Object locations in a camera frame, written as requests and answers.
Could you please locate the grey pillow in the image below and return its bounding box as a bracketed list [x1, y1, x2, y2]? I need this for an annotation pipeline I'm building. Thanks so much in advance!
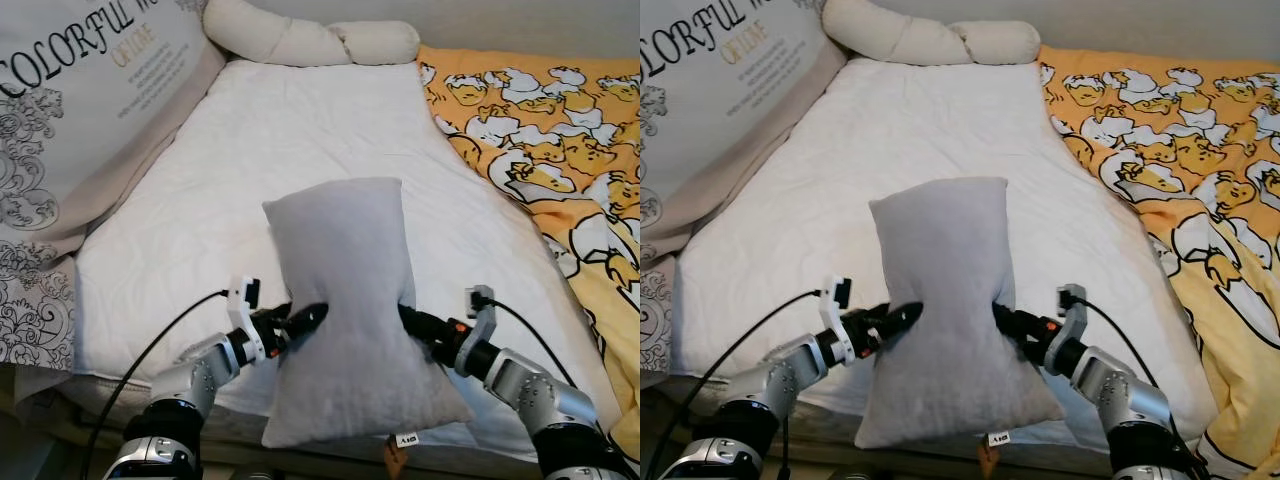
[854, 177, 1067, 450]
[261, 177, 474, 450]

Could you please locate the white quilted mattress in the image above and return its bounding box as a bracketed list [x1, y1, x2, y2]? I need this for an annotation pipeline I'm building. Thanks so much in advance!
[74, 57, 623, 463]
[668, 57, 1219, 453]

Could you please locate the yellow cartoon print blanket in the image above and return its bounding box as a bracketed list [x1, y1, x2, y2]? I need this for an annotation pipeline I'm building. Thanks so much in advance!
[417, 44, 641, 463]
[1037, 44, 1280, 480]

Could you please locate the grey cushion with black lettering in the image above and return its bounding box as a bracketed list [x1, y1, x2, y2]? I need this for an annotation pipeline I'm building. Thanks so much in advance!
[0, 0, 227, 373]
[640, 0, 847, 373]

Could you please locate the beige bolster pillow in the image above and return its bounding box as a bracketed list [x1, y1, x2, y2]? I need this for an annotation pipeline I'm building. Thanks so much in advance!
[202, 0, 422, 69]
[821, 0, 1042, 69]

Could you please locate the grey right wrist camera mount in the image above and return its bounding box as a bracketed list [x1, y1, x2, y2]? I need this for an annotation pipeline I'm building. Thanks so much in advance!
[1056, 284, 1090, 372]
[464, 285, 499, 377]

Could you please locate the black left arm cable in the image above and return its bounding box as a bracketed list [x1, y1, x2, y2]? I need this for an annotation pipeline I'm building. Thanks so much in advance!
[82, 289, 232, 480]
[643, 289, 824, 480]

